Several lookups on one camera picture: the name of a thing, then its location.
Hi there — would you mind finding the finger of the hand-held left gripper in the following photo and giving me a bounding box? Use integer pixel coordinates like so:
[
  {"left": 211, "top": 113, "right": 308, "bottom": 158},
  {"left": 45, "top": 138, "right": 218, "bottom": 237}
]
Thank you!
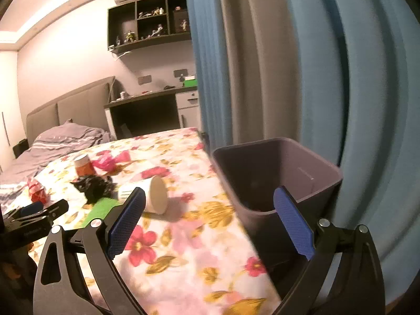
[
  {"left": 5, "top": 202, "right": 45, "bottom": 220},
  {"left": 31, "top": 199, "right": 70, "bottom": 225}
]

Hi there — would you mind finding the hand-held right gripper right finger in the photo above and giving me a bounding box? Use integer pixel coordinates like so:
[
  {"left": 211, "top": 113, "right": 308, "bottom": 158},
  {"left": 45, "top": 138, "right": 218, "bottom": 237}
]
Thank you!
[{"left": 273, "top": 186, "right": 386, "bottom": 315}]

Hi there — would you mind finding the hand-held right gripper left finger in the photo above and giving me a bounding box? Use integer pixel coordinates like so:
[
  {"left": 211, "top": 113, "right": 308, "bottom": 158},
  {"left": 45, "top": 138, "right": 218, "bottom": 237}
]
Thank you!
[{"left": 33, "top": 187, "right": 147, "bottom": 315}]

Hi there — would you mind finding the large white paper cup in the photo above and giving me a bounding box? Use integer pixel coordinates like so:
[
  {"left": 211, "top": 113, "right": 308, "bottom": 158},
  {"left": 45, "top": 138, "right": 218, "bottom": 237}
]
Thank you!
[{"left": 117, "top": 175, "right": 169, "bottom": 214}]

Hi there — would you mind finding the black plastic bag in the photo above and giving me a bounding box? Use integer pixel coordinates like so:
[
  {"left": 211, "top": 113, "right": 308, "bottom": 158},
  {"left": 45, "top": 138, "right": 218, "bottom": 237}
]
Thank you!
[{"left": 70, "top": 175, "right": 115, "bottom": 204}]

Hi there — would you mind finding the orange paper cup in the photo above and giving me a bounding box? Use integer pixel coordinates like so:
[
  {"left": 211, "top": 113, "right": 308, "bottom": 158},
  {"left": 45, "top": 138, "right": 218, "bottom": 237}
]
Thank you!
[{"left": 74, "top": 154, "right": 96, "bottom": 176}]

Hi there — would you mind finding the purple plastic bin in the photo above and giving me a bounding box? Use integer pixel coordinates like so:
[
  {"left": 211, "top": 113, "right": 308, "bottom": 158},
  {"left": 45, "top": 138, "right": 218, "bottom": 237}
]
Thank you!
[{"left": 212, "top": 138, "right": 344, "bottom": 299}]

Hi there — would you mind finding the pink plastic bag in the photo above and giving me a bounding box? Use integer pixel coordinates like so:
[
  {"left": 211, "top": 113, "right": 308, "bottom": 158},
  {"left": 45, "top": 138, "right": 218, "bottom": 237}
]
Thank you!
[{"left": 91, "top": 150, "right": 132, "bottom": 173}]

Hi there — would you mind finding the red foil wrapper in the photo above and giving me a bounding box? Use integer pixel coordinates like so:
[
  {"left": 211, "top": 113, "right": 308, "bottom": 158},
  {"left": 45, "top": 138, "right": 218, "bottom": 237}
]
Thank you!
[{"left": 26, "top": 177, "right": 50, "bottom": 203}]

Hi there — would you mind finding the green foam net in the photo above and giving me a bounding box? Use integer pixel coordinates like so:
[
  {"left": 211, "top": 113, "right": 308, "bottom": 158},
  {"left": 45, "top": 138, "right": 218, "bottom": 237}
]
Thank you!
[{"left": 80, "top": 198, "right": 123, "bottom": 228}]

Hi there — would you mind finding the black nightstand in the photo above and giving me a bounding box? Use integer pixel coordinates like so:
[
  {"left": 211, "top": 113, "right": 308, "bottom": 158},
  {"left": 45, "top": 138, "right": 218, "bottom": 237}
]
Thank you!
[{"left": 12, "top": 138, "right": 29, "bottom": 159}]

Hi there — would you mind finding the grey padded headboard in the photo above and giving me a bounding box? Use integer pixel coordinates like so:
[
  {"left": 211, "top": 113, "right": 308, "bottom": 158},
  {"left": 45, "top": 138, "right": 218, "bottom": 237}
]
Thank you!
[{"left": 25, "top": 76, "right": 115, "bottom": 146}]

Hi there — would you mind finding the white wardrobe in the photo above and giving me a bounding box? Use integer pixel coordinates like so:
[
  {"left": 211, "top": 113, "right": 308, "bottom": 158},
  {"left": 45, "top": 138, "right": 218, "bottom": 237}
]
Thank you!
[{"left": 0, "top": 51, "right": 20, "bottom": 171}]

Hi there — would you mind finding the white drawer cabinet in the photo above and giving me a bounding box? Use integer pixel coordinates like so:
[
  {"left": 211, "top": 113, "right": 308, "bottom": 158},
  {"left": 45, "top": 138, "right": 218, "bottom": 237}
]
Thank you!
[{"left": 175, "top": 90, "right": 201, "bottom": 130}]

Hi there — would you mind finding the dark top desk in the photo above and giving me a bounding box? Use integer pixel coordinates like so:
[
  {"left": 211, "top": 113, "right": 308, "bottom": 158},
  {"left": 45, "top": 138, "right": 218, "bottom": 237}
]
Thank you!
[{"left": 104, "top": 85, "right": 199, "bottom": 140}]

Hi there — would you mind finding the wide blue curtain panel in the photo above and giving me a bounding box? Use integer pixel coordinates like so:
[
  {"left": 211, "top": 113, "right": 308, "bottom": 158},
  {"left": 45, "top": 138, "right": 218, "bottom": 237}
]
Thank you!
[{"left": 325, "top": 0, "right": 420, "bottom": 306}]

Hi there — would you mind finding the grey curtain panel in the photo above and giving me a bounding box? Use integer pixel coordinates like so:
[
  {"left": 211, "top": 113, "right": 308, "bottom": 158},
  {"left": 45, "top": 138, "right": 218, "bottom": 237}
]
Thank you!
[{"left": 213, "top": 0, "right": 348, "bottom": 168}]

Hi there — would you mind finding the narrow blue curtain panel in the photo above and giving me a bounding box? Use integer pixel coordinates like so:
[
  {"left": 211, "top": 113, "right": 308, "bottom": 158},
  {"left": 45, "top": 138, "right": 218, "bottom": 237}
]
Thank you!
[{"left": 184, "top": 0, "right": 233, "bottom": 153}]

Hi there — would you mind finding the row of small figurines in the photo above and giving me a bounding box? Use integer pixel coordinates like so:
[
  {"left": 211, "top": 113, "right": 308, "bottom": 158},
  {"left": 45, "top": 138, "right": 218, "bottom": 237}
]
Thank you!
[{"left": 115, "top": 6, "right": 189, "bottom": 45}]

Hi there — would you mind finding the dark wall shelf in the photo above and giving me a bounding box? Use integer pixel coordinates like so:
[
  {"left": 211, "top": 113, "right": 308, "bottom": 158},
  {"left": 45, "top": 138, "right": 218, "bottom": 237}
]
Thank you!
[{"left": 107, "top": 0, "right": 192, "bottom": 55}]

